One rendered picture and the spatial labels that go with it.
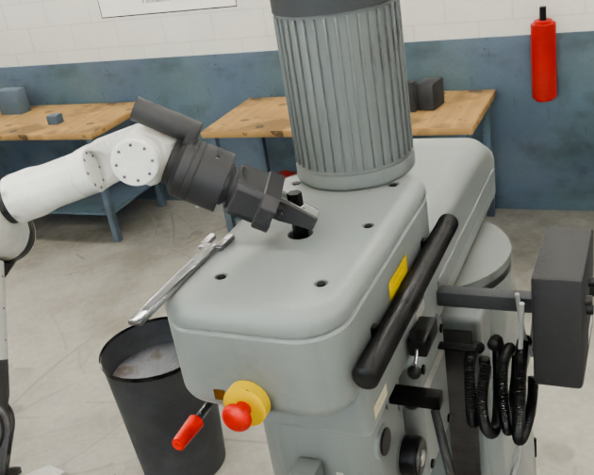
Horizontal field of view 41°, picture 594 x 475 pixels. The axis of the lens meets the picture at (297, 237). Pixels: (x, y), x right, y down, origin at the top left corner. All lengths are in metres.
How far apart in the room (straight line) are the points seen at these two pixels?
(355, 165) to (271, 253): 0.24
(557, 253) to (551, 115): 4.07
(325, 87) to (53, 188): 0.43
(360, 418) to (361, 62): 0.52
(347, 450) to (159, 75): 5.33
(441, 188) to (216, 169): 0.62
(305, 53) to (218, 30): 4.80
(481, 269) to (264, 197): 0.72
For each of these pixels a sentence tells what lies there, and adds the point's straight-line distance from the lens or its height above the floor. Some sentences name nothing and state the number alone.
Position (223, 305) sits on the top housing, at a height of 1.89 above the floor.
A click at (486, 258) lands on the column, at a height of 1.56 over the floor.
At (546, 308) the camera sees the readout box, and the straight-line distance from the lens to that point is 1.34.
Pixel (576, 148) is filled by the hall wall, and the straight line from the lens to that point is 5.49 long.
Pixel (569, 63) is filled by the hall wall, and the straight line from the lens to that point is 5.32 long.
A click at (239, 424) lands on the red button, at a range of 1.01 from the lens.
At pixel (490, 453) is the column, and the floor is 1.18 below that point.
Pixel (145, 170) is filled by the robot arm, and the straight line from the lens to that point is 1.07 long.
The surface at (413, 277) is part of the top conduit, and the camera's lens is 1.16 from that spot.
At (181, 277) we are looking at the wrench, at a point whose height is 1.90.
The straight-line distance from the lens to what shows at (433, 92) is 4.99.
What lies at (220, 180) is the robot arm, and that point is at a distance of 1.08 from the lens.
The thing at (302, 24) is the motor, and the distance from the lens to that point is 1.20.
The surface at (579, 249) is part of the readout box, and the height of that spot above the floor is 1.72.
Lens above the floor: 2.37
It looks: 25 degrees down
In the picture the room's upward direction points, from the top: 9 degrees counter-clockwise
